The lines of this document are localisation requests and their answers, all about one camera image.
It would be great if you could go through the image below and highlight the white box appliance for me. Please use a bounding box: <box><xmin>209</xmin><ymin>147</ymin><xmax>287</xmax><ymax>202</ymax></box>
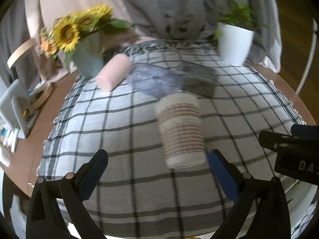
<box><xmin>1</xmin><ymin>79</ymin><xmax>30</xmax><ymax>139</ymax></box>

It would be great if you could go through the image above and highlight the grey curtain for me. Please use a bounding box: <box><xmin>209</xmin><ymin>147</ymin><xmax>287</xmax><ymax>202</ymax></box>
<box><xmin>1</xmin><ymin>0</ymin><xmax>282</xmax><ymax>87</ymax></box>

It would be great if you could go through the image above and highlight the white plant pot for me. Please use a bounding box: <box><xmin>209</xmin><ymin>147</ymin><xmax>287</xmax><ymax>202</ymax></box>
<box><xmin>217</xmin><ymin>22</ymin><xmax>255</xmax><ymax>66</ymax></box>

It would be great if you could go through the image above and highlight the pink curtain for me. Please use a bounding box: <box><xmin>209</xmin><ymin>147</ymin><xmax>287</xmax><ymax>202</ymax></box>
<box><xmin>25</xmin><ymin>0</ymin><xmax>152</xmax><ymax>53</ymax></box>

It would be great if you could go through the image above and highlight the pink cup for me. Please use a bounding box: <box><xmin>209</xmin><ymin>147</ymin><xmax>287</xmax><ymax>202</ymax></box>
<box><xmin>96</xmin><ymin>53</ymin><xmax>132</xmax><ymax>92</ymax></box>

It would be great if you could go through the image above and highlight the teal ribbed vase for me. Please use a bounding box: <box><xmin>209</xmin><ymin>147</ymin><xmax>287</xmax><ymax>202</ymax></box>
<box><xmin>71</xmin><ymin>32</ymin><xmax>104</xmax><ymax>79</ymax></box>

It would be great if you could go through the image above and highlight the houndstooth paper cup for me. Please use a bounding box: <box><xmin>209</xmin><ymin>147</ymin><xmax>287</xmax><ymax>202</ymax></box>
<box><xmin>155</xmin><ymin>93</ymin><xmax>207</xmax><ymax>169</ymax></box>

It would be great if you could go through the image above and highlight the green pothos plant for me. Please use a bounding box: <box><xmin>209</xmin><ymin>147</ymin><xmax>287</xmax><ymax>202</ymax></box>
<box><xmin>217</xmin><ymin>0</ymin><xmax>268</xmax><ymax>32</ymax></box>

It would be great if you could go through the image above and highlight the sunflower bouquet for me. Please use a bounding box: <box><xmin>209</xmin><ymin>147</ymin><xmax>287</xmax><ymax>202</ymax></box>
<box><xmin>40</xmin><ymin>4</ymin><xmax>133</xmax><ymax>71</ymax></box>

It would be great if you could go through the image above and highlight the clear plastic cup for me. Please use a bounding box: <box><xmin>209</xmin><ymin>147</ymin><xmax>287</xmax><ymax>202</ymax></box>
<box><xmin>127</xmin><ymin>63</ymin><xmax>183</xmax><ymax>99</ymax></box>

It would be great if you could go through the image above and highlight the grey square glass cup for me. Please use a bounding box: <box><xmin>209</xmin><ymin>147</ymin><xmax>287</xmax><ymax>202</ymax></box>
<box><xmin>175</xmin><ymin>62</ymin><xmax>218</xmax><ymax>99</ymax></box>

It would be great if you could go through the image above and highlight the white hoop stand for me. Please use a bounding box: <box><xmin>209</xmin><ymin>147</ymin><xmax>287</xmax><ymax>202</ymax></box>
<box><xmin>294</xmin><ymin>17</ymin><xmax>319</xmax><ymax>95</ymax></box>

